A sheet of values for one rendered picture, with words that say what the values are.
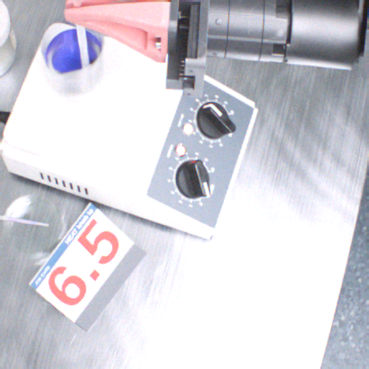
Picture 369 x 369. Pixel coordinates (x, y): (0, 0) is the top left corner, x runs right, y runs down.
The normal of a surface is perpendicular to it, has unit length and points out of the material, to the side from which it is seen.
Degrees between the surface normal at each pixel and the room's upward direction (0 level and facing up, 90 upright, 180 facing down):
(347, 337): 0
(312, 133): 0
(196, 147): 30
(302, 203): 0
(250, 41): 58
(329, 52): 64
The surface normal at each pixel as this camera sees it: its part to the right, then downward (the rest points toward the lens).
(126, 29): 0.39, -0.22
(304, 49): -0.04, 0.75
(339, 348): 0.04, -0.25
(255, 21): 0.00, 0.14
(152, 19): -0.33, -0.26
